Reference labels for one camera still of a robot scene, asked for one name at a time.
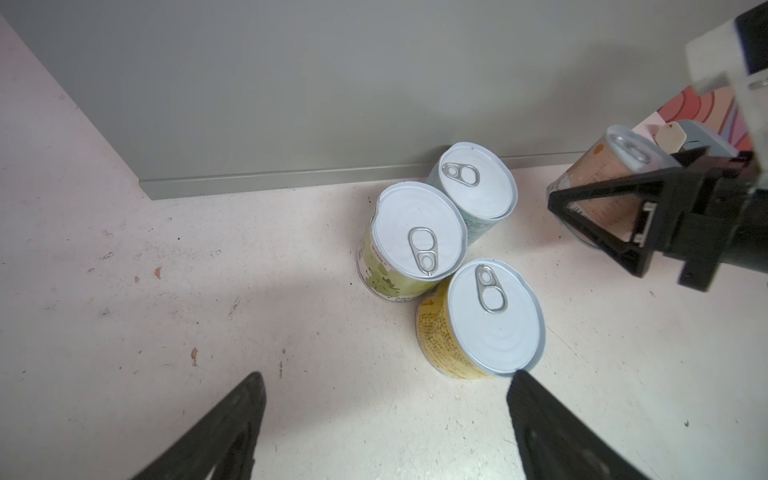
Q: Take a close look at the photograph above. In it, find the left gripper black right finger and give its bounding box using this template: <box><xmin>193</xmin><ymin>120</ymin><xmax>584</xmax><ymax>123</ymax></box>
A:
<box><xmin>506</xmin><ymin>370</ymin><xmax>646</xmax><ymax>480</ymax></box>

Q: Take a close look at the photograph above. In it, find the green can pull tab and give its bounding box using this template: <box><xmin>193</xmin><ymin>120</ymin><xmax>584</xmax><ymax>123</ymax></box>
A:
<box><xmin>357</xmin><ymin>181</ymin><xmax>468</xmax><ymax>302</ymax></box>

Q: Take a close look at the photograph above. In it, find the grey metal cabinet box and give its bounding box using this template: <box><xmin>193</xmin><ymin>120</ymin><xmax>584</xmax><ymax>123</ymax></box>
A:
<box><xmin>1</xmin><ymin>1</ymin><xmax>751</xmax><ymax>199</ymax></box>

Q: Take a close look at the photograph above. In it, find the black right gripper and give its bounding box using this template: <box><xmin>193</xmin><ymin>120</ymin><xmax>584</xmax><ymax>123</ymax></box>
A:
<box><xmin>548</xmin><ymin>146</ymin><xmax>767</xmax><ymax>292</ymax></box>

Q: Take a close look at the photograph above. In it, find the yellow can centre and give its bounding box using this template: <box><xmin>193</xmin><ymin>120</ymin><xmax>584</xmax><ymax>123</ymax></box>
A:
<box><xmin>415</xmin><ymin>258</ymin><xmax>546</xmax><ymax>380</ymax></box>

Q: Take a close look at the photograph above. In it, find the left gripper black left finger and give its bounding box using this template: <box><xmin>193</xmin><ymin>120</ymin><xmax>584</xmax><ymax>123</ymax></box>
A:
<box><xmin>135</xmin><ymin>372</ymin><xmax>267</xmax><ymax>479</ymax></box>

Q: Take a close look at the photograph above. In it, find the orange pink can pull tab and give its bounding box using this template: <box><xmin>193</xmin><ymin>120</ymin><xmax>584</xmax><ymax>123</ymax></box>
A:
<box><xmin>546</xmin><ymin>125</ymin><xmax>680</xmax><ymax>241</ymax></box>

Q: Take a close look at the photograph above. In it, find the teal can pull tab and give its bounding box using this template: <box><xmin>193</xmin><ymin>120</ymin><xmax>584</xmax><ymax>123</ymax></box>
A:
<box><xmin>426</xmin><ymin>142</ymin><xmax>518</xmax><ymax>245</ymax></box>

